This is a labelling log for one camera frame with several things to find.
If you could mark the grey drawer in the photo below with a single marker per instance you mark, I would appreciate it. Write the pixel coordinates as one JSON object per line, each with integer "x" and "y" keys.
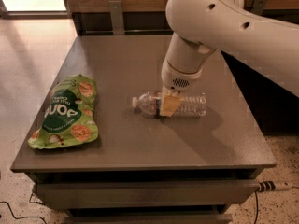
{"x": 144, "y": 194}
{"x": 161, "y": 219}

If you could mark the grey drawer cabinet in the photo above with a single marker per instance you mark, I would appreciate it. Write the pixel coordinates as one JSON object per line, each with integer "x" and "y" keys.
{"x": 225, "y": 144}

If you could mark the white power strip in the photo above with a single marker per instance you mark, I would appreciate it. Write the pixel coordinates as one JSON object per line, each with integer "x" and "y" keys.
{"x": 273, "y": 186}

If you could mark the right metal wall bracket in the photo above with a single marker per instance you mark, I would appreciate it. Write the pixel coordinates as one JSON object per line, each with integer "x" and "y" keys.
{"x": 257, "y": 6}

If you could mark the metal wall bracket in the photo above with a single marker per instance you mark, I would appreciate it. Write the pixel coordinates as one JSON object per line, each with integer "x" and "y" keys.
{"x": 116, "y": 15}
{"x": 257, "y": 6}

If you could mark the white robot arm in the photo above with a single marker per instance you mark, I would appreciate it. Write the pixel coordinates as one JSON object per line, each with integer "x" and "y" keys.
{"x": 200, "y": 27}

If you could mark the left metal wall bracket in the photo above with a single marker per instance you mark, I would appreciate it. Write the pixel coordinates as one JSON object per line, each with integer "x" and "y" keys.
{"x": 116, "y": 15}

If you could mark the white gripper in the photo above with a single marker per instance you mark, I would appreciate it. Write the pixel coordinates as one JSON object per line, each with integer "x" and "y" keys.
{"x": 175, "y": 78}

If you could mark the clear plastic water bottle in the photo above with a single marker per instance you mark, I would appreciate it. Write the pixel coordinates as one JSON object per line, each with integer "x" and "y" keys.
{"x": 149, "y": 103}

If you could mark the lower grey drawer front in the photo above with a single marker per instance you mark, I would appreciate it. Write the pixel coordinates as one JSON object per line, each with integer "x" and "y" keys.
{"x": 161, "y": 219}

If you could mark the green chip bag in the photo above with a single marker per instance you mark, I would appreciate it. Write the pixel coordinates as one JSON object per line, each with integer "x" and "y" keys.
{"x": 68, "y": 120}

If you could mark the grey metal rail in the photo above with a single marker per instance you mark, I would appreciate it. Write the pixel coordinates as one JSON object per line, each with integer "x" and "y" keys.
{"x": 129, "y": 32}

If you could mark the upper grey drawer front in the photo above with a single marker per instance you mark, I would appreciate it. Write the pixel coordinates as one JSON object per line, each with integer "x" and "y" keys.
{"x": 144, "y": 194}

